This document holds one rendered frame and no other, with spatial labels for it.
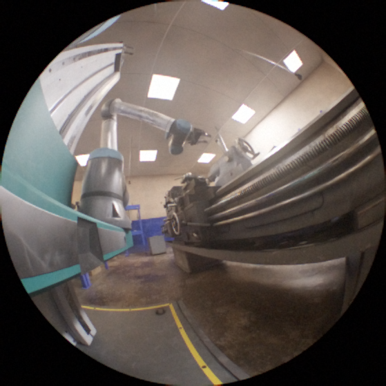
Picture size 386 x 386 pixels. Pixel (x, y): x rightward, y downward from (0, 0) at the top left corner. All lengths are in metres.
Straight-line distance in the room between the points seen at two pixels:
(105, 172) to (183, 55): 2.68
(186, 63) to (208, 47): 0.61
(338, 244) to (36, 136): 0.69
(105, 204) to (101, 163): 0.12
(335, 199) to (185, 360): 0.63
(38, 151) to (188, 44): 2.75
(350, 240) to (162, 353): 0.51
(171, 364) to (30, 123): 0.51
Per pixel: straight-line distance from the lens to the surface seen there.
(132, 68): 2.85
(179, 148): 0.72
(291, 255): 0.43
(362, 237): 0.41
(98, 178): 0.36
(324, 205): 0.54
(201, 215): 0.84
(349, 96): 0.65
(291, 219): 0.57
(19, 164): 0.27
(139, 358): 0.38
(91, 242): 0.16
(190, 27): 2.88
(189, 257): 1.62
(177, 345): 0.37
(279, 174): 0.47
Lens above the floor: 0.62
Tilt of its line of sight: 17 degrees up
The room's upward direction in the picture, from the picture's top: 13 degrees counter-clockwise
